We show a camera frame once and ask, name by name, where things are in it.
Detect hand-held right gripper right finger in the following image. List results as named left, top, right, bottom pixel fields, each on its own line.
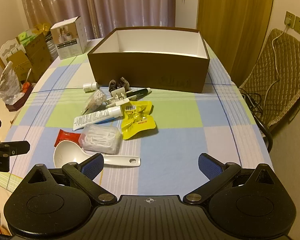
left=185, top=153, right=278, bottom=205

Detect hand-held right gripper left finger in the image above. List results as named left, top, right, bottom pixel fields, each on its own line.
left=24, top=153, right=117, bottom=205

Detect white plastic spoon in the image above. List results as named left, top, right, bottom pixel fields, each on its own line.
left=53, top=140, right=141, bottom=168

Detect clear floss pick box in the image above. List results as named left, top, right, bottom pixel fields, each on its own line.
left=80, top=124, right=122, bottom=155

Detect red snack packet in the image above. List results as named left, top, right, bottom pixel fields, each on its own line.
left=54, top=129, right=83, bottom=147

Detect white toothpaste tube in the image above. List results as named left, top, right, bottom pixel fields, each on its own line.
left=73, top=106, right=122, bottom=131

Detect yellow snack packet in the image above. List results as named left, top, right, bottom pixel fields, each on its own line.
left=120, top=101, right=157, bottom=140

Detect bag of cotton swabs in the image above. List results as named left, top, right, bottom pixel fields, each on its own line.
left=83, top=90, right=107, bottom=114

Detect white plastic clip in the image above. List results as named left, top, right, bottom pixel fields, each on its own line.
left=105, top=87, right=132, bottom=107

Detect small white pill bottle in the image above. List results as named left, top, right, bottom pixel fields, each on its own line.
left=83, top=82, right=100, bottom=92

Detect brown velvet scrunchie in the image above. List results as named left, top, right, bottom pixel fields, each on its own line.
left=109, top=78, right=130, bottom=92

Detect black marker pen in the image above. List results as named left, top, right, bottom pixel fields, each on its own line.
left=126, top=87, right=152, bottom=100

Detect brown cardboard box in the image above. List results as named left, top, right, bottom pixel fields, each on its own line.
left=87, top=27, right=210, bottom=94

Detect dark wooden tray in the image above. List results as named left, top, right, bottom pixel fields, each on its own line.
left=5, top=90, right=32, bottom=112

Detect checkered tablecloth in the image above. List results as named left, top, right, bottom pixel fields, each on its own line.
left=0, top=39, right=272, bottom=198

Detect small yellow cardboard carton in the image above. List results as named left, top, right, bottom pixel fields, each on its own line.
left=6, top=50, right=33, bottom=83

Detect white carved wooden rack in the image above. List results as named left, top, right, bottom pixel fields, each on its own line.
left=0, top=37, right=25, bottom=63

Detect tall brown cardboard carton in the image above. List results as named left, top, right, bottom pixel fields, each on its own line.
left=22, top=32, right=53, bottom=83

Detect green packets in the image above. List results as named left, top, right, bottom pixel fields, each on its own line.
left=17, top=29, right=40, bottom=43

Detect stack of striped bowls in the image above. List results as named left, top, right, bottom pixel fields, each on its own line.
left=45, top=31, right=58, bottom=59

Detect yellow plastic item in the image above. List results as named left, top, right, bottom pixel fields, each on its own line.
left=34, top=23, right=52, bottom=34

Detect white printed product box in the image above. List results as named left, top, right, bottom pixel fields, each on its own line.
left=50, top=16, right=88, bottom=60

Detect quilted chair cover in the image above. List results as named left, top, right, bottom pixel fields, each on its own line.
left=239, top=28, right=300, bottom=128

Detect golden curtain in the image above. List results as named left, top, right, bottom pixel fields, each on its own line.
left=196, top=0, right=275, bottom=80

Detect mauve curtain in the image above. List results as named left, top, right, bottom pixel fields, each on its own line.
left=17, top=0, right=177, bottom=40

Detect black chair frame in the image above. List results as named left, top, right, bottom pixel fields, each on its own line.
left=256, top=119, right=274, bottom=153

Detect black cables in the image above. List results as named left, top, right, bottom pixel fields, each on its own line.
left=240, top=92, right=263, bottom=115

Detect white charging cable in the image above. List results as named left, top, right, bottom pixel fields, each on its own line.
left=264, top=25, right=290, bottom=108

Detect wall socket with plug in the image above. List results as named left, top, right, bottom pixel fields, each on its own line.
left=285, top=11, right=296, bottom=29

